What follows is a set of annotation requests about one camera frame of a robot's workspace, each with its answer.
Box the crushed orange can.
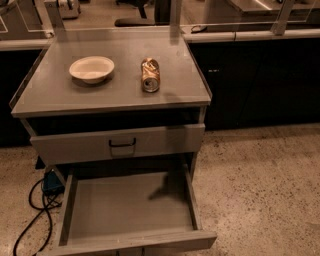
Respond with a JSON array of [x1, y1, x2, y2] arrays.
[[141, 58, 160, 93]]

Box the grey top drawer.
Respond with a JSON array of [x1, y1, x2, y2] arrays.
[[31, 124, 205, 165]]

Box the grey drawer cabinet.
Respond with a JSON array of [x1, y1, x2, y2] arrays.
[[8, 27, 213, 188]]

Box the open grey middle drawer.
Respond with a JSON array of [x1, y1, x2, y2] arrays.
[[37, 167, 217, 256]]

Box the white bowl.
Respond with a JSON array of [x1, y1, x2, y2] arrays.
[[69, 56, 115, 84]]

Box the blue power box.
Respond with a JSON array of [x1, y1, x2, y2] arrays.
[[41, 171, 65, 195]]

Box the black drawer handle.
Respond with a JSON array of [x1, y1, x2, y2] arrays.
[[108, 138, 136, 148]]

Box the black floor cable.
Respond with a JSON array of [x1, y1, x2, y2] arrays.
[[12, 178, 63, 256]]

